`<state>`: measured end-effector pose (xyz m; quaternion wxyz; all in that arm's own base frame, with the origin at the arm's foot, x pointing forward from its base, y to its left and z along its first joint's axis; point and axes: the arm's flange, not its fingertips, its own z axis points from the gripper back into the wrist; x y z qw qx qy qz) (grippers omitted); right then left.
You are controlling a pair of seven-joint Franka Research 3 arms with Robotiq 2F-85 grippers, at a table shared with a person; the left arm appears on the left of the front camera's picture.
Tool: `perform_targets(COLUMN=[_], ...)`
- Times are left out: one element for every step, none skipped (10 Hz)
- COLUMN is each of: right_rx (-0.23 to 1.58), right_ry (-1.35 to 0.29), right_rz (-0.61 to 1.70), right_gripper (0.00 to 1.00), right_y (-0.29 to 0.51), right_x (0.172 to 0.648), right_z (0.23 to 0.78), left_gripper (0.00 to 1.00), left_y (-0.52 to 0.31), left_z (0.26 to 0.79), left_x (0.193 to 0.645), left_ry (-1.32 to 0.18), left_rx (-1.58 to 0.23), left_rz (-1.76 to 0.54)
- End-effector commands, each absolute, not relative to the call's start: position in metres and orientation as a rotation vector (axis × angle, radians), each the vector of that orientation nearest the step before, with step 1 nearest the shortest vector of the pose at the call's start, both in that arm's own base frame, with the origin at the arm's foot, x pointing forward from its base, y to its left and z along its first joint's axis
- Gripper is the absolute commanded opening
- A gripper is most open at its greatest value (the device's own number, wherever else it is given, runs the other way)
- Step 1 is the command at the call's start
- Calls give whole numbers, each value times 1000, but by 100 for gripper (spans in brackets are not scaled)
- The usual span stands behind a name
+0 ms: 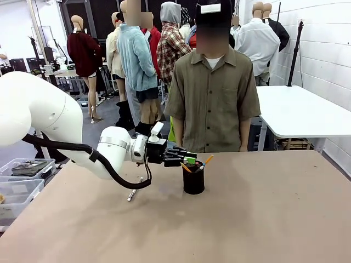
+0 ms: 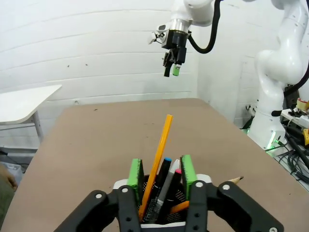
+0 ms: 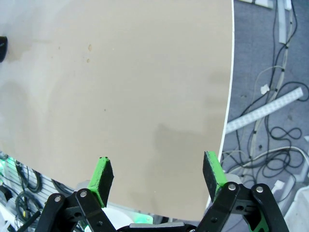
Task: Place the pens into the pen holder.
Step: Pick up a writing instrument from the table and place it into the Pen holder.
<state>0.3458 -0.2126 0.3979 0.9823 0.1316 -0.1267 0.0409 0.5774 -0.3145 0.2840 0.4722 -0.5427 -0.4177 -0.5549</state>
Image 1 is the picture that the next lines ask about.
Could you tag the grey floor crate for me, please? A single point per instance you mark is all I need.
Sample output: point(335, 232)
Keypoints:
point(82, 102)

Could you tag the mannequin in white shirt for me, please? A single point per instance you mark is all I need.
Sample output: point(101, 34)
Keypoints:
point(257, 41)

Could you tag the mannequin in red jacket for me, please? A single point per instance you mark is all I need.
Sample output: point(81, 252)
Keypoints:
point(154, 41)

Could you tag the person's right forearm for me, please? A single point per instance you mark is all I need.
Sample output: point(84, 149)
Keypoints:
point(178, 134)

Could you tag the black cap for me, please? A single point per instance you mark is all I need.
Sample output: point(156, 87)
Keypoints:
point(227, 16)

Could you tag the wooden pallet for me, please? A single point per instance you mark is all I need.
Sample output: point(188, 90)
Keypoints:
point(294, 143)

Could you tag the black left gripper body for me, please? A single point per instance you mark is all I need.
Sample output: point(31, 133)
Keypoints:
point(156, 152)

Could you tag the clear bin with dark contents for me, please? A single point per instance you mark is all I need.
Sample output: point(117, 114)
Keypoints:
point(27, 167)

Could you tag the mannequin in plaid shirt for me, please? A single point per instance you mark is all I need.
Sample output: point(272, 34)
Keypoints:
point(168, 46)

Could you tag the figure in blue shirt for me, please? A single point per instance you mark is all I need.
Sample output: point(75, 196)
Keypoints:
point(192, 38)

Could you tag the mannequin in cream jacket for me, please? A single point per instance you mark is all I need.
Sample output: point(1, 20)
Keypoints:
point(112, 54)

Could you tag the person in olive shirt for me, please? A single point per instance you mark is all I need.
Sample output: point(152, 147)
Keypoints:
point(211, 109)

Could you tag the mannequin in light blue fleece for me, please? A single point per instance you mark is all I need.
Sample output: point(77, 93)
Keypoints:
point(135, 60)

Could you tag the clear plastic storage bin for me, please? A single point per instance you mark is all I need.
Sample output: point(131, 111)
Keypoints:
point(19, 191)

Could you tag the thin black light stand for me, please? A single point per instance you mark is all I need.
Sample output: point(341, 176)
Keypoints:
point(279, 11)

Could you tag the large white table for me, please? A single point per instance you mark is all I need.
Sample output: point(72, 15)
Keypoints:
point(301, 109)

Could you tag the mannequin in maroon sweater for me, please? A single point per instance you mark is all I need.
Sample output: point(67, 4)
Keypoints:
point(85, 54)

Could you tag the silver pen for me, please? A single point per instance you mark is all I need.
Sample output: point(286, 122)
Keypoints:
point(131, 195)

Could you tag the orange pencil with blue end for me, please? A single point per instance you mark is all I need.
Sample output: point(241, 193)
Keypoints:
point(209, 159)

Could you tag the black clothes pile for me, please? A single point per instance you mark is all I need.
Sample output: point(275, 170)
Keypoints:
point(124, 117)

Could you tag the person's left forearm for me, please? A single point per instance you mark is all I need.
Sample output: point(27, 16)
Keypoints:
point(244, 134)

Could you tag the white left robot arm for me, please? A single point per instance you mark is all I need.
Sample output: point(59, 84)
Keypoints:
point(41, 109)

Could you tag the black computer monitor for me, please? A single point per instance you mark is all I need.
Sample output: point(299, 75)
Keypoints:
point(17, 64)
point(34, 63)

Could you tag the mannequin in patterned hood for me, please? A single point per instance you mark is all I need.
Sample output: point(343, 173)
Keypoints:
point(186, 19)

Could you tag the black mesh pen holder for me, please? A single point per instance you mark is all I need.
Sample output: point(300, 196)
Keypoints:
point(193, 183)

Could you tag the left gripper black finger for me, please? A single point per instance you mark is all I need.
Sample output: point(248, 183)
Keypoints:
point(178, 152)
point(172, 163)

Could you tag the mannequin in black jacket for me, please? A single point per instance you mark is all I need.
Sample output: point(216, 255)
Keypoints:
point(281, 33)

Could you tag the black tripod stand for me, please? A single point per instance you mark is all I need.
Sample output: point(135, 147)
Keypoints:
point(296, 54)

